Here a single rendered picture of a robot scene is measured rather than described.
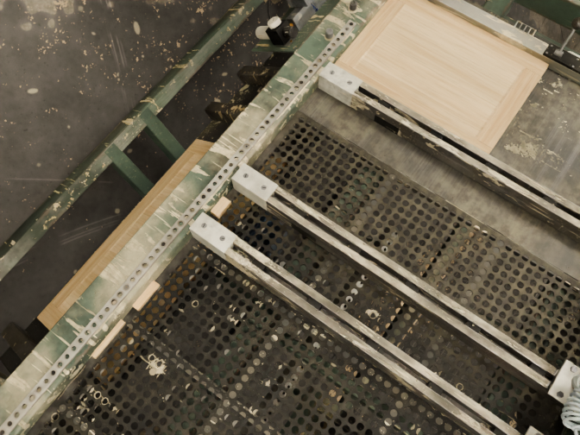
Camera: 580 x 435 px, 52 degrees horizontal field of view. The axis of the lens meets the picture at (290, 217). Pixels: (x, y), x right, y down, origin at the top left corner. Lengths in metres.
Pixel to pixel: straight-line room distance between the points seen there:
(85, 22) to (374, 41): 1.11
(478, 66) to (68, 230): 1.66
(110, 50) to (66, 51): 0.17
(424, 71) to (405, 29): 0.17
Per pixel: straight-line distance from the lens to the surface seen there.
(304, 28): 2.07
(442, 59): 2.04
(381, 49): 2.03
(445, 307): 1.64
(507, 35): 2.13
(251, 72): 2.50
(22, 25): 2.40
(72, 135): 2.47
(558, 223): 1.83
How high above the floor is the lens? 2.29
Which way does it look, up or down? 47 degrees down
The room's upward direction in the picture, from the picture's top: 109 degrees clockwise
